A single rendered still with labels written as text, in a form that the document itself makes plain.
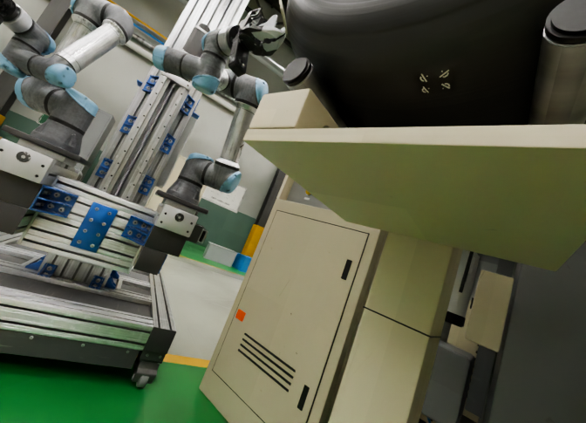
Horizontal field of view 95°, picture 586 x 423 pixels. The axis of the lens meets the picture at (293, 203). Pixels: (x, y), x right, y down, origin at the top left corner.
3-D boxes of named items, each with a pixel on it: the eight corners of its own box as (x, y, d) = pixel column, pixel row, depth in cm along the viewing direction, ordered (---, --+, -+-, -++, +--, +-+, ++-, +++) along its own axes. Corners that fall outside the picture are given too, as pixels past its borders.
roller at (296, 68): (370, 169, 65) (388, 171, 62) (364, 186, 64) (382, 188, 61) (288, 57, 39) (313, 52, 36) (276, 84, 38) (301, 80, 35)
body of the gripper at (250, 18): (262, 5, 68) (235, 14, 76) (246, 33, 67) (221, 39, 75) (280, 30, 74) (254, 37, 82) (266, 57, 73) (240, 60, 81)
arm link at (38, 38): (50, 61, 99) (62, 43, 100) (23, 38, 88) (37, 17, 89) (30, 53, 98) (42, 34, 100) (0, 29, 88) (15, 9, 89)
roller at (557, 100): (520, 211, 46) (512, 187, 47) (555, 207, 43) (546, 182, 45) (555, 45, 20) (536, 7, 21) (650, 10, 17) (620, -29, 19)
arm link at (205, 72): (187, 89, 90) (199, 57, 89) (218, 99, 89) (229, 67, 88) (175, 78, 82) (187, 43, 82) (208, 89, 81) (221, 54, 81)
